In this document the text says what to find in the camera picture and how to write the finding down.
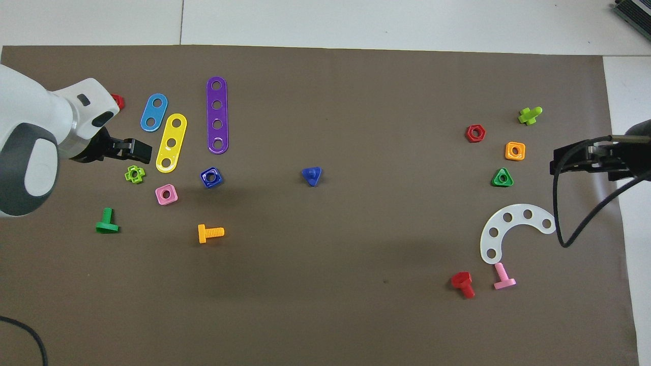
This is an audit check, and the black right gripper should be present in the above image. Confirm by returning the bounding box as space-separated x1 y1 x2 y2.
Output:
549 119 651 182

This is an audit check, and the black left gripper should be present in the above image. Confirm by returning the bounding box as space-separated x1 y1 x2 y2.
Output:
69 127 153 165

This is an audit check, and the blue square plastic nut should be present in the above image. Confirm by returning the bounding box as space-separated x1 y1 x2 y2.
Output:
200 167 224 189

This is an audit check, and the blue triangle-head plastic bolt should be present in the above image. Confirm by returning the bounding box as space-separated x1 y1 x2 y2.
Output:
301 166 323 188

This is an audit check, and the blue two-hole plastic strip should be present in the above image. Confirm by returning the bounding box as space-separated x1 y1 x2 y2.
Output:
140 93 168 133

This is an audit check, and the yellow three-hole plastic strip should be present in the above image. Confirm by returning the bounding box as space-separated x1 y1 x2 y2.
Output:
155 113 188 174

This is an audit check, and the pink square plastic nut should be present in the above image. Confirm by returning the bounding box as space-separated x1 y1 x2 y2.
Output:
155 184 179 206

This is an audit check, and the green plastic bolt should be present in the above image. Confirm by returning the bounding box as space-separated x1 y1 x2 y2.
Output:
95 207 121 234

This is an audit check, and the lime cross-head plastic bolt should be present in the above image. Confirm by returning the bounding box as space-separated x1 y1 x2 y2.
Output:
517 106 544 126

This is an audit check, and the white curved five-hole plate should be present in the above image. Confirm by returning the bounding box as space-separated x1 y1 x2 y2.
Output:
480 204 558 265

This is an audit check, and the green triangular plastic nut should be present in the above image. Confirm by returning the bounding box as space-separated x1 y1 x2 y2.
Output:
491 167 515 188

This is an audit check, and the purple four-hole plastic strip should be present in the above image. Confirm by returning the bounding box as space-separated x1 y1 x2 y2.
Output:
206 76 229 155

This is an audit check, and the orange plastic bolt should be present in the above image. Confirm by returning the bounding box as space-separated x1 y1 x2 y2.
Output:
197 224 225 245

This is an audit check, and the pink plastic bolt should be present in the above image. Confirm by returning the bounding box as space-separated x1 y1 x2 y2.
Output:
493 262 517 291

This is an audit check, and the dark ribbed metal device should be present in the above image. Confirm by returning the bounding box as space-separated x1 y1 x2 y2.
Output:
613 0 651 28

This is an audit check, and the red hexagon-head plastic bolt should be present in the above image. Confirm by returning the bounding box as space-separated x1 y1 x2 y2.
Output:
451 271 476 299

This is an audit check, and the brown table mat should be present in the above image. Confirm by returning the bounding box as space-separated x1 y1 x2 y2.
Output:
0 45 640 366

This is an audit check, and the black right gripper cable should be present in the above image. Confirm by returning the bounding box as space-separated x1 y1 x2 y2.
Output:
552 133 651 249

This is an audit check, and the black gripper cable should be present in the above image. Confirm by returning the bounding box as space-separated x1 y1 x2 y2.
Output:
0 315 49 366
552 133 651 249

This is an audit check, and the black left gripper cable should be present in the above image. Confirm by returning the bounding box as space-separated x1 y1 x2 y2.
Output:
0 315 49 366

